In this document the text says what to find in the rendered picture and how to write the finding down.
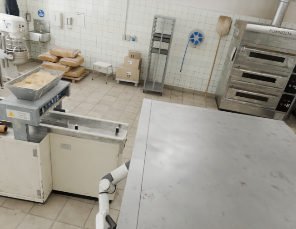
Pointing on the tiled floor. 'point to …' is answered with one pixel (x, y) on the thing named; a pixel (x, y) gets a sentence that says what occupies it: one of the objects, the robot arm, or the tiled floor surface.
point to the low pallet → (76, 77)
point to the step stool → (103, 69)
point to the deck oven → (260, 71)
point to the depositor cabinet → (24, 165)
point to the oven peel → (224, 28)
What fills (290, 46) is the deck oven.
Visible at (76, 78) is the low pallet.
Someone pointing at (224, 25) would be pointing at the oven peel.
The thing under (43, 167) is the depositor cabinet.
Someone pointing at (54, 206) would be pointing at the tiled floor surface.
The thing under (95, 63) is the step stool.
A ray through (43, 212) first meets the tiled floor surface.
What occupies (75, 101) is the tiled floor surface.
